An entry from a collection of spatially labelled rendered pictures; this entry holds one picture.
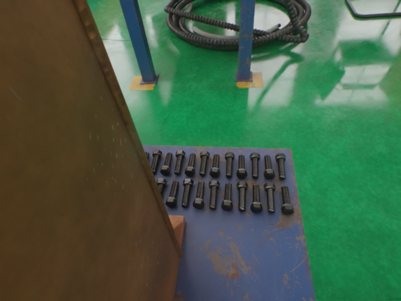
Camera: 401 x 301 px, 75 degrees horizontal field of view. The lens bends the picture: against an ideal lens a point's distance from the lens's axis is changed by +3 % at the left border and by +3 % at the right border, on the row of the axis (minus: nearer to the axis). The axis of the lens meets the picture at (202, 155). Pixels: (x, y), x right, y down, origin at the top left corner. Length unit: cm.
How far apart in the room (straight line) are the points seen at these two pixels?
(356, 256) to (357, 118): 81
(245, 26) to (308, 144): 78
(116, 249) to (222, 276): 25
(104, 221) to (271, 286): 30
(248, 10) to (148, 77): 79
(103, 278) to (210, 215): 30
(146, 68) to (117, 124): 174
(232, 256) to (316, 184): 94
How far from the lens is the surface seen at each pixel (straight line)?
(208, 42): 220
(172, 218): 44
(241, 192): 46
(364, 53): 234
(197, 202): 45
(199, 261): 43
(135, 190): 21
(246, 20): 171
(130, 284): 23
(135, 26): 180
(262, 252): 44
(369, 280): 119
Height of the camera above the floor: 104
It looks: 49 degrees down
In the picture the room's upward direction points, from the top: 7 degrees counter-clockwise
